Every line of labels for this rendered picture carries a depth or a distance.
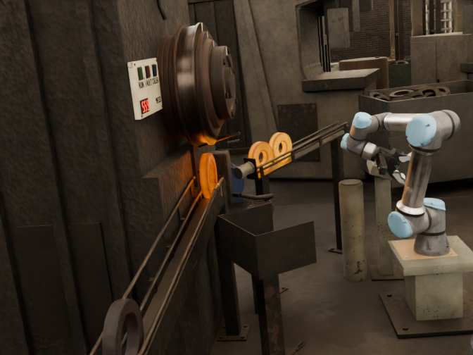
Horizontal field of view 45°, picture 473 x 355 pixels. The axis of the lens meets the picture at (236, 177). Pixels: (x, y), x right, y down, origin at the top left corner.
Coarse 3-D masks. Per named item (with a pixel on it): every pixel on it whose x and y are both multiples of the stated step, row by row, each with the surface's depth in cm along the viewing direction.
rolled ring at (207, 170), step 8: (208, 160) 227; (200, 168) 225; (208, 168) 226; (216, 168) 240; (200, 176) 224; (208, 176) 225; (216, 176) 240; (208, 184) 225; (216, 184) 239; (208, 192) 227
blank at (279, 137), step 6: (282, 132) 288; (276, 138) 284; (282, 138) 288; (288, 138) 291; (270, 144) 285; (276, 144) 285; (282, 144) 293; (288, 144) 292; (276, 150) 285; (282, 150) 293; (288, 150) 292; (276, 156) 286; (282, 156) 289; (282, 162) 290
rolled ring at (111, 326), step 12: (120, 300) 131; (132, 300) 134; (108, 312) 127; (120, 312) 126; (132, 312) 133; (108, 324) 124; (120, 324) 126; (132, 324) 137; (108, 336) 123; (120, 336) 125; (132, 336) 137; (108, 348) 122; (120, 348) 125; (132, 348) 136
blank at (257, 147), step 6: (258, 144) 275; (264, 144) 278; (252, 150) 274; (258, 150) 276; (264, 150) 279; (270, 150) 282; (252, 156) 273; (258, 156) 276; (264, 156) 282; (270, 156) 283; (258, 162) 277; (264, 162) 281
